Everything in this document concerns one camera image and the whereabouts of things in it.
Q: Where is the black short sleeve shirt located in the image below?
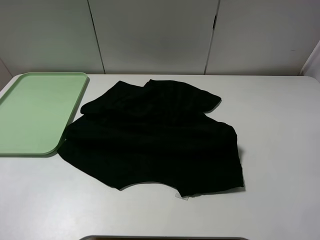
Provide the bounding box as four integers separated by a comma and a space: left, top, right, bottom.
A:
57, 80, 245, 197

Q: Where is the clear tape marker front centre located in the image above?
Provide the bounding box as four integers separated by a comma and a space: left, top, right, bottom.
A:
175, 192, 189, 201

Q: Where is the light green plastic tray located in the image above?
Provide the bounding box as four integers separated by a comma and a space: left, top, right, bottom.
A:
0, 72, 89, 156

